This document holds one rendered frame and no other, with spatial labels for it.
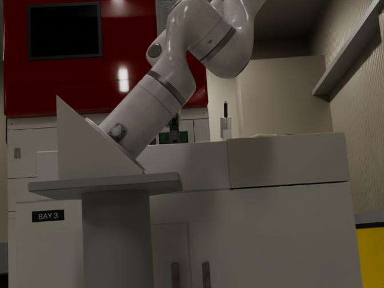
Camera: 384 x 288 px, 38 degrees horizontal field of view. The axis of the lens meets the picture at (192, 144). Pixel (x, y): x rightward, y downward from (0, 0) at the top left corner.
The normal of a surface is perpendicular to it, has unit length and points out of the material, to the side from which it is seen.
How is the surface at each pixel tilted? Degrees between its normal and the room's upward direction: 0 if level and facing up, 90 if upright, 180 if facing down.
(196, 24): 110
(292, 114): 90
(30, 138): 90
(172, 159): 90
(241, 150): 90
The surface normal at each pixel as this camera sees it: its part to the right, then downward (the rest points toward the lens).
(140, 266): 0.73, -0.17
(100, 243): -0.35, -0.14
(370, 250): -0.55, -0.07
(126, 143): 0.38, 0.18
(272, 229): 0.04, -0.18
